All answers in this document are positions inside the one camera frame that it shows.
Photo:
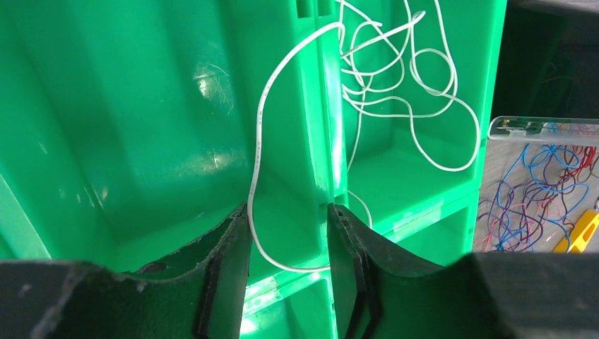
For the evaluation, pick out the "green bin back right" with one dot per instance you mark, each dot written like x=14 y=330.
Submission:
x=417 y=81

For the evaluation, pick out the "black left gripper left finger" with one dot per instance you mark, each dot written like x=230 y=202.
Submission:
x=196 y=291

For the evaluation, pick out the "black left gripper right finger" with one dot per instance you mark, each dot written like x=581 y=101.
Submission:
x=381 y=290

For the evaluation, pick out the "black metronome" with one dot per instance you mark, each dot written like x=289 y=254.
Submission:
x=546 y=89

